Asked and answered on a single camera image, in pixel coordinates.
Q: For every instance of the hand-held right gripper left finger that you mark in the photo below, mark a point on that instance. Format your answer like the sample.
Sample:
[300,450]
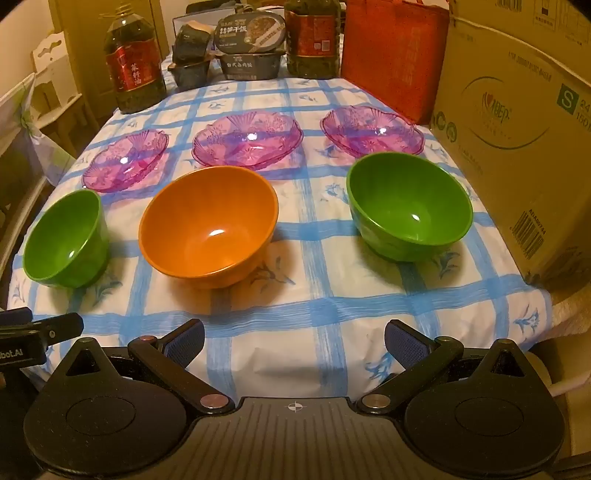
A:
[184,345]

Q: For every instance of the brown wooden door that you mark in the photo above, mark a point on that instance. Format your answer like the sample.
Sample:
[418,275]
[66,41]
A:
[83,18]

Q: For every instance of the dark wrapped food package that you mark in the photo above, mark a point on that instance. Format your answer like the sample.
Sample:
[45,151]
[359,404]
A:
[194,44]

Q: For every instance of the dark rectangular instant rice box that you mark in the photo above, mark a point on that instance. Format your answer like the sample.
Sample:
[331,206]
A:
[249,64]

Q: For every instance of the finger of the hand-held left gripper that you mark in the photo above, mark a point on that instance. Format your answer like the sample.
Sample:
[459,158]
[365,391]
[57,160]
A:
[14,317]
[60,326]

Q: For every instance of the pale checked cloth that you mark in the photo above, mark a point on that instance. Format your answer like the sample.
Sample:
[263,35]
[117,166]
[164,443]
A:
[41,147]

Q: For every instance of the green plastic bowl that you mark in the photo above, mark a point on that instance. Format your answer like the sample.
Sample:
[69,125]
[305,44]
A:
[60,244]
[406,207]

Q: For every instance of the blue checked tablecloth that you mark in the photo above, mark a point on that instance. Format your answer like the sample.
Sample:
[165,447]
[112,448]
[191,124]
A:
[314,300]

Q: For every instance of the white wooden chair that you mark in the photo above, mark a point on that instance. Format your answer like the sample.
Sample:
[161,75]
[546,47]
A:
[51,60]

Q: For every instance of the red tote bag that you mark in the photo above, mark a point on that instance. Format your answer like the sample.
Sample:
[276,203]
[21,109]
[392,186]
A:
[392,60]

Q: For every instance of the dark food tray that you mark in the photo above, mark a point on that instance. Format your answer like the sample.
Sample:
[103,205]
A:
[189,74]

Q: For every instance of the cooking oil bottle red label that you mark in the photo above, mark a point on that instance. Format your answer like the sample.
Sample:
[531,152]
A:
[311,41]
[134,69]

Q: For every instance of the large cardboard box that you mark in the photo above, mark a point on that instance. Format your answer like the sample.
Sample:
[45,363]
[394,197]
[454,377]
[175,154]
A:
[521,138]

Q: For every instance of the oval instant rice box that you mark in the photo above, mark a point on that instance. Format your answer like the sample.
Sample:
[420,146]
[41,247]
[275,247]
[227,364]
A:
[249,30]

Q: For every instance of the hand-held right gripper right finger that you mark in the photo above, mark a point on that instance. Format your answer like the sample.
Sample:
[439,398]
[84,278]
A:
[406,346]

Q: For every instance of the pale paper bag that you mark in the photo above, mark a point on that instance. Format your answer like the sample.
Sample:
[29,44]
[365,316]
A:
[194,21]

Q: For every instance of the orange plastic bowl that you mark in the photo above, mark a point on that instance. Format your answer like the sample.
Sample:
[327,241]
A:
[207,230]

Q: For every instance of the purple transparent plate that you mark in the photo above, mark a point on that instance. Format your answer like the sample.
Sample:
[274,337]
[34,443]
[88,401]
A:
[124,161]
[247,141]
[371,131]

